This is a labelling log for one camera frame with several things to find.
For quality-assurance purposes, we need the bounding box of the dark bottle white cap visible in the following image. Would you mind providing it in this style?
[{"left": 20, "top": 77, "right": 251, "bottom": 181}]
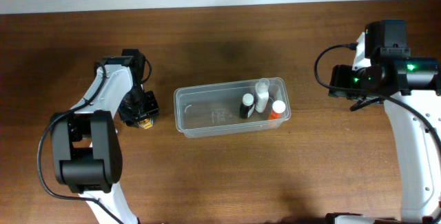
[{"left": 240, "top": 93, "right": 254, "bottom": 119}]

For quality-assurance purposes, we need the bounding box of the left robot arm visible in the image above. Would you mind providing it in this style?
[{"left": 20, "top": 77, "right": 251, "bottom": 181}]
[{"left": 44, "top": 50, "right": 159, "bottom": 223}]

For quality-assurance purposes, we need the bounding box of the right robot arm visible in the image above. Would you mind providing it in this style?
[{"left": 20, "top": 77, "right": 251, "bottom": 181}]
[{"left": 326, "top": 57, "right": 440, "bottom": 223}]

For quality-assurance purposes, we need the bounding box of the gold lid balm jar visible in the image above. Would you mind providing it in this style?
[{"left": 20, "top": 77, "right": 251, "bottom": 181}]
[{"left": 138, "top": 118, "right": 154, "bottom": 130}]

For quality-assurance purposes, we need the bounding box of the left black cable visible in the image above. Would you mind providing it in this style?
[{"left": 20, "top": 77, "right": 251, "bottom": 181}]
[{"left": 36, "top": 57, "right": 153, "bottom": 224}]

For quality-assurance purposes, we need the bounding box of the black cable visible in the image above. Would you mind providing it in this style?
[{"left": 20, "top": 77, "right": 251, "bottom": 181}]
[
  {"left": 313, "top": 42, "right": 441, "bottom": 156},
  {"left": 36, "top": 57, "right": 153, "bottom": 224}
]

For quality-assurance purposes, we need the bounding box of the orange tube white cap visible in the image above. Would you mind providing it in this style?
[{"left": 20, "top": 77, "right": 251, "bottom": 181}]
[{"left": 268, "top": 100, "right": 286, "bottom": 120}]

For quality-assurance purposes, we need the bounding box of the clear plastic container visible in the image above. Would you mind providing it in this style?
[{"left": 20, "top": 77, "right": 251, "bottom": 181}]
[{"left": 174, "top": 77, "right": 291, "bottom": 138}]

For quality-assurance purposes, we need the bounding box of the white spray bottle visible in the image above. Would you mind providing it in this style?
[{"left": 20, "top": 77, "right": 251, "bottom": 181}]
[{"left": 255, "top": 78, "right": 269, "bottom": 113}]

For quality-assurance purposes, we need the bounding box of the right black cable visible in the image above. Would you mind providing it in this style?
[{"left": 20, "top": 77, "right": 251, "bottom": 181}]
[{"left": 313, "top": 42, "right": 441, "bottom": 156}]

